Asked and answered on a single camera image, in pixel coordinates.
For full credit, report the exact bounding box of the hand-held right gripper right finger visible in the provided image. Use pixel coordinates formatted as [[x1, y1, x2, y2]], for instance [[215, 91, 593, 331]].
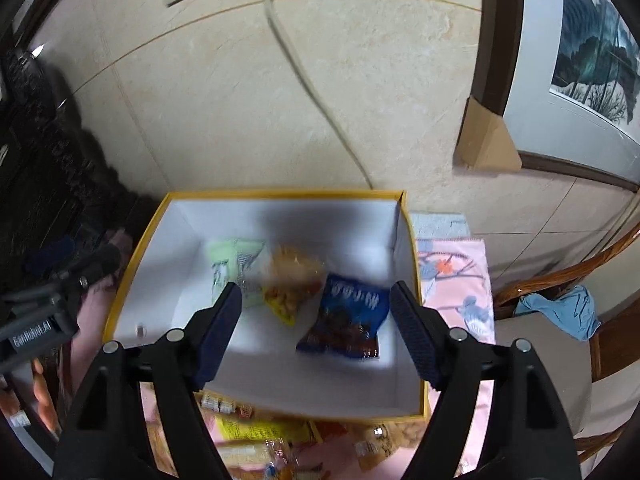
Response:
[[389, 280, 583, 480]]

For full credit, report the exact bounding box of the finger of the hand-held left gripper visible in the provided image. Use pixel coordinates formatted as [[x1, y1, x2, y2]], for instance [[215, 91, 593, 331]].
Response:
[[52, 244, 122, 293]]

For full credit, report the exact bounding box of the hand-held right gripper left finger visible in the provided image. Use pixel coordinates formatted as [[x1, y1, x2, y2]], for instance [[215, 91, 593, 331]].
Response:
[[52, 281, 244, 480]]

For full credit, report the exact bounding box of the clear grain bar packet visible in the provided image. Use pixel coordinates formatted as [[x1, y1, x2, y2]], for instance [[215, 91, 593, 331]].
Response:
[[219, 439, 301, 480]]

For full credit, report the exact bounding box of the yellow cardboard box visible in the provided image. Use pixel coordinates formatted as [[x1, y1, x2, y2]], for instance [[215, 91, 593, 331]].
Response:
[[102, 189, 431, 420]]

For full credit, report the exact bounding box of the pink printed tablecloth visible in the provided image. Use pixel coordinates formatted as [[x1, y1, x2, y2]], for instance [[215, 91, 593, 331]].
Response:
[[57, 232, 497, 480]]

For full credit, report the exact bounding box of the blue snack packet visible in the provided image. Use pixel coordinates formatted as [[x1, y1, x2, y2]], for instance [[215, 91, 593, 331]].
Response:
[[296, 273, 391, 359]]

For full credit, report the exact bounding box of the light green snack packet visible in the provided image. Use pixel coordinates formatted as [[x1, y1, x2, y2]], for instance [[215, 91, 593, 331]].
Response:
[[206, 238, 267, 306]]

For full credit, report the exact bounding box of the orange yellow snack packet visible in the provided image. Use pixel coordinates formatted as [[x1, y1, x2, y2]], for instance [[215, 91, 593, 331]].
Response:
[[262, 244, 326, 328]]

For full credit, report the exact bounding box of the yellow-green cracker packet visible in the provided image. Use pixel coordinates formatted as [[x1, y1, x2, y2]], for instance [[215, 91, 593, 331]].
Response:
[[216, 416, 312, 447]]

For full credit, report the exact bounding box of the pale blue cloth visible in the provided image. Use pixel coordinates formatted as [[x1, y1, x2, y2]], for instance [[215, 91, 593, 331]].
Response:
[[409, 212, 470, 241]]

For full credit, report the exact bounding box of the clear peanut snack packet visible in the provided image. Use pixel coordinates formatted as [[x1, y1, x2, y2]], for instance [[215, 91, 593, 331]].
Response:
[[352, 422, 417, 472]]

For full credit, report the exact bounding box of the dark carved wooden furniture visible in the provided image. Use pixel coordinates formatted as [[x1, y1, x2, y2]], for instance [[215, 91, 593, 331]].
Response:
[[0, 42, 168, 311]]

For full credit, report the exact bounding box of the wooden chair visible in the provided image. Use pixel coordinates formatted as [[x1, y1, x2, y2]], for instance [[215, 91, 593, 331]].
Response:
[[492, 220, 640, 467]]

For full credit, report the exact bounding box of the cardboard corner protector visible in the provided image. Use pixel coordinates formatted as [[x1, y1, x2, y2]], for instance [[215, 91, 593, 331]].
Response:
[[453, 96, 522, 173]]

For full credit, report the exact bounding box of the framed landscape painting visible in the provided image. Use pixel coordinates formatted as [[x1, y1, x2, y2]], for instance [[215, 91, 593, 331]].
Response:
[[472, 0, 640, 192]]

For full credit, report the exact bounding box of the grey cable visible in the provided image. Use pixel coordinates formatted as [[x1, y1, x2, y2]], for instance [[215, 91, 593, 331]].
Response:
[[261, 0, 374, 189]]

